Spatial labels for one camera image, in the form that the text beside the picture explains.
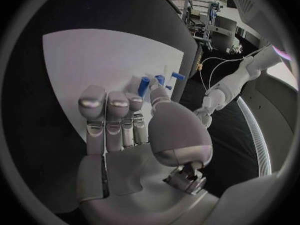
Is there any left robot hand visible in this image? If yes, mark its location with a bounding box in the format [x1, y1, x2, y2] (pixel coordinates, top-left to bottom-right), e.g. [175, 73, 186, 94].
[193, 107, 214, 129]

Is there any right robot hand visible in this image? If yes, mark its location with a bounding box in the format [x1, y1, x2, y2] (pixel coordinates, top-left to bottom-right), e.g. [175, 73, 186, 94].
[55, 84, 221, 225]

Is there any white task board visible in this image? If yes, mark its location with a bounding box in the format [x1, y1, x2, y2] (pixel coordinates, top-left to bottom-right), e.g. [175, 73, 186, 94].
[41, 28, 185, 144]

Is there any large blue cylinder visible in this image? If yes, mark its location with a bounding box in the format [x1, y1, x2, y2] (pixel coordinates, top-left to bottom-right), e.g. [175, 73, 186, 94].
[137, 76, 150, 97]

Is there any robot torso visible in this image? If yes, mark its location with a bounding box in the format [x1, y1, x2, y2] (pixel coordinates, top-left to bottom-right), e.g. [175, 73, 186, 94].
[235, 67, 300, 179]

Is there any workshop rack with equipment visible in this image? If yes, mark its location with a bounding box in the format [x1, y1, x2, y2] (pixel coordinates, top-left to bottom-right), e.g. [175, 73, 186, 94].
[181, 0, 239, 52]

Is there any glowing light bar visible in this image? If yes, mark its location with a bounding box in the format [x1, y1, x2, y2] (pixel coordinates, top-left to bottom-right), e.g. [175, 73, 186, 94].
[274, 46, 294, 61]

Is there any white cable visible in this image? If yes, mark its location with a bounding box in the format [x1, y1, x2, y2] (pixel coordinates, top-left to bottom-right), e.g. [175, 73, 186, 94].
[198, 44, 274, 97]

